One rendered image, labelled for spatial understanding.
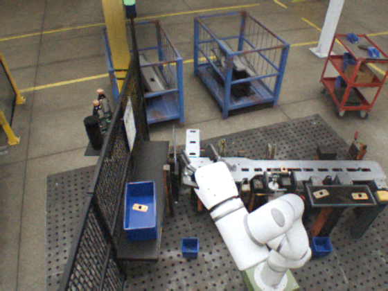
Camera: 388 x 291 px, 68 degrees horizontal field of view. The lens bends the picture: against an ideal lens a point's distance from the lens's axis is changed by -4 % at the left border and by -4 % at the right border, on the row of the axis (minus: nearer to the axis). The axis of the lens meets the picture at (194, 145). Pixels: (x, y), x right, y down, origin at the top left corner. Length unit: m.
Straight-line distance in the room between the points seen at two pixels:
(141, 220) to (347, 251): 1.35
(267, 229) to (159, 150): 1.53
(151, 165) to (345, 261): 1.40
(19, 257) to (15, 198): 0.72
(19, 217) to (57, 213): 1.10
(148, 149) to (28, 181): 1.90
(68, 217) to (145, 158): 0.70
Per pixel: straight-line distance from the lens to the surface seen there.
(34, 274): 3.05
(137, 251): 1.69
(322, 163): 2.25
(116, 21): 1.96
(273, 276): 1.76
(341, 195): 1.89
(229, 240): 0.74
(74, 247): 1.17
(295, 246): 1.13
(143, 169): 2.02
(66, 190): 2.49
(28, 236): 3.27
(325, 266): 2.15
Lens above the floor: 2.52
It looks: 44 degrees down
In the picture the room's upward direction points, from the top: straight up
